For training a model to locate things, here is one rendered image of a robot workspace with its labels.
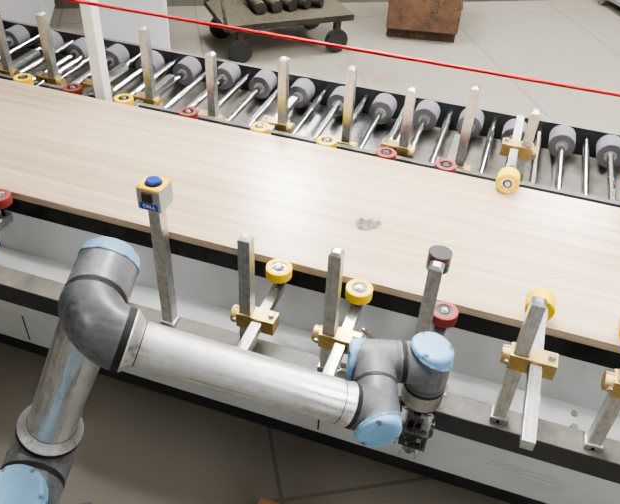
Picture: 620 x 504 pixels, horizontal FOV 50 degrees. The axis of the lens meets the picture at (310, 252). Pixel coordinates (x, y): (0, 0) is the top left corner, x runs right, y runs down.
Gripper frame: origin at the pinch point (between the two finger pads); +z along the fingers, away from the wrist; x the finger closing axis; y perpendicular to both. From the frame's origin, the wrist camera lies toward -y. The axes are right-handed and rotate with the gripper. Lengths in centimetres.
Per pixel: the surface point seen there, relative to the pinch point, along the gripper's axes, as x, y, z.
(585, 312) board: 38, -57, -9
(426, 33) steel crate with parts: -81, -484, 65
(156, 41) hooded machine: -255, -320, 49
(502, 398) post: 20.0, -25.7, 1.9
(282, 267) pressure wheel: -50, -42, -8
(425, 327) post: -3.8, -25.0, -16.0
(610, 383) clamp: 42, -25, -14
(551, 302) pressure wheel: 27, -48, -16
